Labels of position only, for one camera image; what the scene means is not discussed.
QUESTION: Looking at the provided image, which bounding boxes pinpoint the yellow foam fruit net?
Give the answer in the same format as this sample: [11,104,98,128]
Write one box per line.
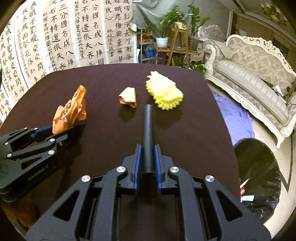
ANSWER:
[145,71,184,110]

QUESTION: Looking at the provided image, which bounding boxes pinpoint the black trash bin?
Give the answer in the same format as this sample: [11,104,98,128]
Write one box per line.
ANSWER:
[234,138,281,223]

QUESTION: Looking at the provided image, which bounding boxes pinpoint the dark brown tablecloth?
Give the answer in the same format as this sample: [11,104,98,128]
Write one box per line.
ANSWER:
[1,64,240,240]

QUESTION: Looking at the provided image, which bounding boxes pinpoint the white ornate armchair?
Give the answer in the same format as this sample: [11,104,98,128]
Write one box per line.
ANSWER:
[197,25,226,43]

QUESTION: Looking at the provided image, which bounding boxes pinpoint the blue basket on shelf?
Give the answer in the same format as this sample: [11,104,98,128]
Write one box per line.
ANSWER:
[144,48,156,58]

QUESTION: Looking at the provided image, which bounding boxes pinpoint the grey hanging curtain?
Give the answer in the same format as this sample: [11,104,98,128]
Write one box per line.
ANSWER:
[132,0,193,28]

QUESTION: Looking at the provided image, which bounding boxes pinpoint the orange wrapper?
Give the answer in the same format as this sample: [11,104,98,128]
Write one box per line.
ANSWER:
[52,85,87,135]

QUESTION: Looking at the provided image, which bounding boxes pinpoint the black cylinder tube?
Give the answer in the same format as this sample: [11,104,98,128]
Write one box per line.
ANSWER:
[142,104,155,174]

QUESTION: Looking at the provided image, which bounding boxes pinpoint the gold ornament on stand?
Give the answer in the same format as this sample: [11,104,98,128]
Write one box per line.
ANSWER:
[174,21,187,30]

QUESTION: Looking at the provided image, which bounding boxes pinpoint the tan paper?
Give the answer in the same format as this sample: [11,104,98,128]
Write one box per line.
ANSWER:
[118,87,137,108]

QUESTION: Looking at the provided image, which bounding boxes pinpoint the white ornate sofa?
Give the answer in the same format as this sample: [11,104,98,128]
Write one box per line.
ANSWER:
[202,35,295,148]

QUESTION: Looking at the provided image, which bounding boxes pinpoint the papers on sofa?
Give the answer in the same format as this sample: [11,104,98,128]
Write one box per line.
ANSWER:
[261,79,285,100]

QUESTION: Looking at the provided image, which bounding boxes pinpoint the toy rifle on sofa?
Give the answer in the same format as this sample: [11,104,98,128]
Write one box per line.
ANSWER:
[285,79,296,103]

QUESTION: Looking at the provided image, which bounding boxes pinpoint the small floor potted plant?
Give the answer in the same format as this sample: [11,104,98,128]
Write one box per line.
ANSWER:
[189,61,207,75]

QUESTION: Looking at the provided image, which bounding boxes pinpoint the metal shelf rack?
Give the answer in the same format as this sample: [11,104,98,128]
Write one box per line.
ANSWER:
[137,27,157,64]

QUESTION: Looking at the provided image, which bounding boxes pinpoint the calligraphy scroll wall hanging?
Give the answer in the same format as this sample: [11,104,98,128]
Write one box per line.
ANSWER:
[1,0,137,121]

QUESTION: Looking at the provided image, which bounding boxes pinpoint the tall green potted plant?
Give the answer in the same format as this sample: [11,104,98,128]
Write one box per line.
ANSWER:
[188,4,210,52]

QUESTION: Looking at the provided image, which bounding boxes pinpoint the wooden plant stand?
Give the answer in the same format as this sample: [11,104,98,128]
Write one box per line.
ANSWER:
[156,28,199,69]

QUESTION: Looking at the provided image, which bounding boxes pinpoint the purple cloth on floor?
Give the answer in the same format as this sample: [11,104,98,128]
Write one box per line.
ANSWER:
[212,91,255,146]

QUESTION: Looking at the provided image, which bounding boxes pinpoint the striped cushion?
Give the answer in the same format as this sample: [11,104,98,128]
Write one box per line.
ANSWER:
[212,40,233,59]

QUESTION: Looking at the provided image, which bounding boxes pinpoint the potted plant white pot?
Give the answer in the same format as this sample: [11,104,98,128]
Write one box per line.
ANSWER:
[128,9,186,49]

